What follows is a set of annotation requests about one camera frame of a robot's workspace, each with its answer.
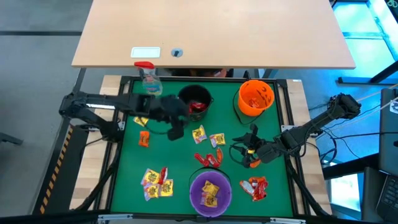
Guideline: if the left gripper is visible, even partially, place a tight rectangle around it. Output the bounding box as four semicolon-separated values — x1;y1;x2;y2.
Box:
154;95;190;141

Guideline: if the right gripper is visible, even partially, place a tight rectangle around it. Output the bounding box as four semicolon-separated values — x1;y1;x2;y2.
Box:
232;123;283;169

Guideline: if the yellow sour candy packet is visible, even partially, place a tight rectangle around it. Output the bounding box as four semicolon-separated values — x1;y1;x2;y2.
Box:
133;116;149;128
143;183;161;202
159;179;174;197
209;133;226;148
200;192;218;208
192;124;208;144
141;168;161;187
201;180;220;197

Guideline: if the red KitKat wrapper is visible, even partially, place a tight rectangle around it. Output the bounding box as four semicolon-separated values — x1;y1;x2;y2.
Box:
188;101;208;113

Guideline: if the red candy wrapper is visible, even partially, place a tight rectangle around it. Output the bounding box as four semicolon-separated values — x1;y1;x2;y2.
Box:
253;179;269;202
206;154;221;168
194;152;210;167
157;166;169;185

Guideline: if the orange and white candy wrapper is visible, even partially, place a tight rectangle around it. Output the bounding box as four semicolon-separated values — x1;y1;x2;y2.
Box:
239;180;254;196

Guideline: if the orange pumpkin bucket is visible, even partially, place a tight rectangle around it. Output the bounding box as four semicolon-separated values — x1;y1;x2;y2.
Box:
232;79;275;126

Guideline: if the black pumpkin bucket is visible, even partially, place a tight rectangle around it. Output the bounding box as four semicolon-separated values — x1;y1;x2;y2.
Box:
177;84;215;122

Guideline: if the spray bottle with red trigger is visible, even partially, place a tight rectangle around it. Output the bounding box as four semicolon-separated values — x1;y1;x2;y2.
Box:
134;61;164;96

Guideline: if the purple pumpkin bucket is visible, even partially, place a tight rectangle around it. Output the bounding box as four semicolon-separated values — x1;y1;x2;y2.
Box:
188;166;233;218

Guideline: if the white rectangular card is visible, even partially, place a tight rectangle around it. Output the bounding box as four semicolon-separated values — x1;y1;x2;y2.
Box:
130;46;162;59

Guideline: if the light wooden desk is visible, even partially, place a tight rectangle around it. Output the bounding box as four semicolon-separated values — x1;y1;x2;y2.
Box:
71;0;356;70

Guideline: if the black desk leg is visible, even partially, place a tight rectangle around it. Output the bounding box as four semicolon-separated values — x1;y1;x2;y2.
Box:
72;67;88;94
338;60;398;84

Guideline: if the black hazard striped panel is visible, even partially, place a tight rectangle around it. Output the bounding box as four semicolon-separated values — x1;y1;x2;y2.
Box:
32;124;90;215

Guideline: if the black laptop keyboard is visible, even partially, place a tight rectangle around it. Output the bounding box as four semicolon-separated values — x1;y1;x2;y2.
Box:
374;174;398;223

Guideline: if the black chair leg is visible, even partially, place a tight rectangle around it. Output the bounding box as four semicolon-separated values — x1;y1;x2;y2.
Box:
0;132;24;146

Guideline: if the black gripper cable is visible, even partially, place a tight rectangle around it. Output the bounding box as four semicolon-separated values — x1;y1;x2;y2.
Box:
229;143;249;166
143;119;170;136

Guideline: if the black cable sleeve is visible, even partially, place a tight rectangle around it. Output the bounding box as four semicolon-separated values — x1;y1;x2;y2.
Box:
285;160;332;217
74;146;121;211

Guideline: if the silver corner bracket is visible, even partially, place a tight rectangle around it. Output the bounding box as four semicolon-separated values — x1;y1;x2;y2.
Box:
98;213;134;224
269;217;307;224

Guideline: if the black table frame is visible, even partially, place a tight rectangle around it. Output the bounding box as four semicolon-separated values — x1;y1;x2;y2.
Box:
95;75;332;223

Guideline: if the black power cable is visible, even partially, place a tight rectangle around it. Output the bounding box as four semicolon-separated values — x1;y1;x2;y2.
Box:
310;104;385;166

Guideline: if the beige cord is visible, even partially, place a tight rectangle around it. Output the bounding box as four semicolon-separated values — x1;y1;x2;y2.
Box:
356;83;398;103

